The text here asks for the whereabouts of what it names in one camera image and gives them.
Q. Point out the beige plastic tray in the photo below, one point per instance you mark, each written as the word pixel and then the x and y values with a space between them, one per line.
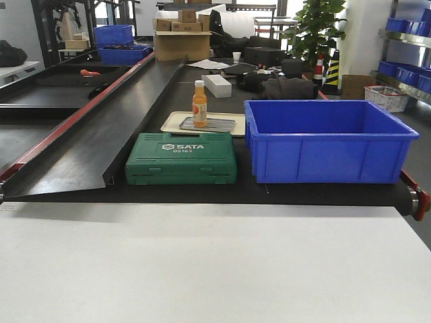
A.
pixel 180 122

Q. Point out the small grey metal tray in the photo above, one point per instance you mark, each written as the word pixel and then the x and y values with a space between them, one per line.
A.
pixel 215 125

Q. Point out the orange tool on tray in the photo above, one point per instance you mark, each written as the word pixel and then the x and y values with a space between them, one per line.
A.
pixel 86 73

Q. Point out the green SATA tool case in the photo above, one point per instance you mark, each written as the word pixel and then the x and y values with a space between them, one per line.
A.
pixel 160 158

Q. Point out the orange juice bottle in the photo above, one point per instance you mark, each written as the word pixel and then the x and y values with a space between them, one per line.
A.
pixel 199 105

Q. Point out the white rectangular box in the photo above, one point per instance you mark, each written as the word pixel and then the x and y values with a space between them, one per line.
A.
pixel 218 86

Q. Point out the large blue plastic bin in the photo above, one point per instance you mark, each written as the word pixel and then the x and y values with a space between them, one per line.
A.
pixel 325 141

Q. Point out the dark cloth bag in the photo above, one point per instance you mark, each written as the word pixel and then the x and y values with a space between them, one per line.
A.
pixel 288 89

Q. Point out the white paper cup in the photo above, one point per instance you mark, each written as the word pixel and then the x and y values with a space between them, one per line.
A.
pixel 236 57

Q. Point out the black case on table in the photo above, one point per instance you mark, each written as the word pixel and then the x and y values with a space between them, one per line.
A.
pixel 264 56

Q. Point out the large open cardboard box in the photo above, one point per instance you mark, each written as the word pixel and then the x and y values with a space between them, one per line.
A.
pixel 170 46

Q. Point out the red white traffic cone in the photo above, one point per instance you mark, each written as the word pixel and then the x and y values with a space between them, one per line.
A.
pixel 318 70

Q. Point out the black yellow traffic cone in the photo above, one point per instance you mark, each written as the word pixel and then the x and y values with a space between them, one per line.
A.
pixel 330 86

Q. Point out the blue bin with tools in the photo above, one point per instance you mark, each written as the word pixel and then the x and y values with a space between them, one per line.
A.
pixel 127 55

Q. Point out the brown cardboard box on floor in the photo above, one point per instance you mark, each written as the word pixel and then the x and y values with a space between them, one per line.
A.
pixel 352 86

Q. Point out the green potted plant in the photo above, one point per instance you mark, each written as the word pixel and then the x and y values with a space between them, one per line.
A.
pixel 314 31

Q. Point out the blue bin stacked upper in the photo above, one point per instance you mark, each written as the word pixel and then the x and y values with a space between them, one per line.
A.
pixel 113 35

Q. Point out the white wire basket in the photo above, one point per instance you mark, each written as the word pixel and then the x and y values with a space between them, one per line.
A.
pixel 386 97

